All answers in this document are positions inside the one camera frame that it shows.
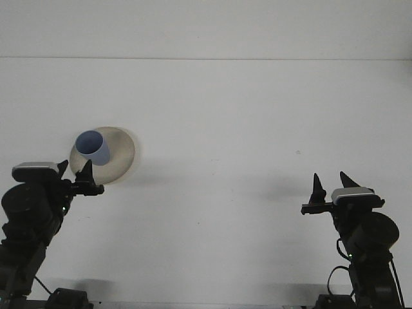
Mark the pale blue cup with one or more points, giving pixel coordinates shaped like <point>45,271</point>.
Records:
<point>93,148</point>

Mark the pale round plate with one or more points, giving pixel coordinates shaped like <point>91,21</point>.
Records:
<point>120,157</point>

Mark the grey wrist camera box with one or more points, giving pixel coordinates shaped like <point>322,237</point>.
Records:
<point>35,169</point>
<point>354,194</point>

